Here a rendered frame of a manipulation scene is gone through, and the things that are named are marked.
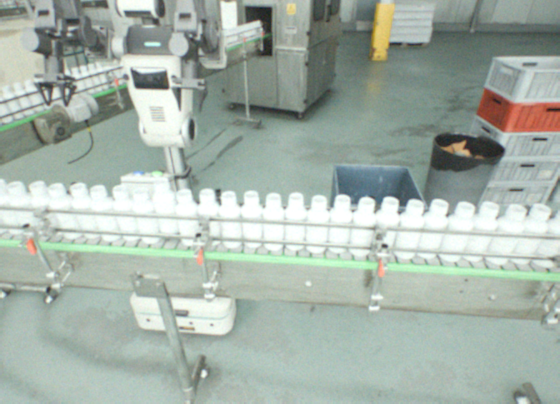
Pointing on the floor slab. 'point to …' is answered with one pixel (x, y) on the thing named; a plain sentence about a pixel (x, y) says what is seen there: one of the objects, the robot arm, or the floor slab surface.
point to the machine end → (286, 43)
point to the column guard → (382, 31)
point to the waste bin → (461, 169)
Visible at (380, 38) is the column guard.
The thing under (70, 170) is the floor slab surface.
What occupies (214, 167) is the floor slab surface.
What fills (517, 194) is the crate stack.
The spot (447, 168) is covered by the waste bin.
